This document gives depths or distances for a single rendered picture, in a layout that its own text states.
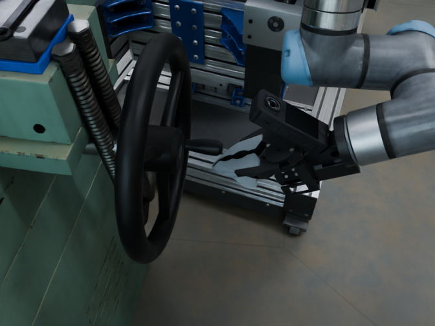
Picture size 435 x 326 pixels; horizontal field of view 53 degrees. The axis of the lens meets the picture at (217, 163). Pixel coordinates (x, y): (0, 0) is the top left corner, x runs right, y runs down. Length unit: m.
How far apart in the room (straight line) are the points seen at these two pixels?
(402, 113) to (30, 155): 0.43
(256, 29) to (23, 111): 0.56
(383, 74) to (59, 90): 0.40
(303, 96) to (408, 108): 1.01
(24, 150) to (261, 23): 0.56
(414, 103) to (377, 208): 1.02
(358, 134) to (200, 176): 0.82
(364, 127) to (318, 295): 0.85
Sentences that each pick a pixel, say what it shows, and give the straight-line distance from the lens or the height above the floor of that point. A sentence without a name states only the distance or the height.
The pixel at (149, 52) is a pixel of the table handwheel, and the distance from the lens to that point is 0.47.
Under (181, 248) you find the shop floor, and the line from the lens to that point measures 1.40.
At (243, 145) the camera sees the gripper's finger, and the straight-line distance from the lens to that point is 0.66.
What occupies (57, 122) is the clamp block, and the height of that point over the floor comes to 0.91.
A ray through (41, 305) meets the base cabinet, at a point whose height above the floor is 0.59.
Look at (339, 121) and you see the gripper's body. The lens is 0.59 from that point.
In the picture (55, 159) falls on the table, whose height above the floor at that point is 0.87.
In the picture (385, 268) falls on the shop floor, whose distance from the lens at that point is 1.46.
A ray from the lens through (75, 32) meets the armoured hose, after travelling 0.49.
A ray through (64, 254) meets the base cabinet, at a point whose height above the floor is 0.58.
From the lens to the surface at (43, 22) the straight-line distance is 0.46.
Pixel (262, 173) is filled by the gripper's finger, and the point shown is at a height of 0.76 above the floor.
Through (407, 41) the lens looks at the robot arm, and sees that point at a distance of 0.64.
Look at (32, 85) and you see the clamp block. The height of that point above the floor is 0.96.
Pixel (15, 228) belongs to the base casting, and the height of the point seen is 0.74.
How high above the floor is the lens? 1.23
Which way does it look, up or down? 50 degrees down
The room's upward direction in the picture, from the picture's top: straight up
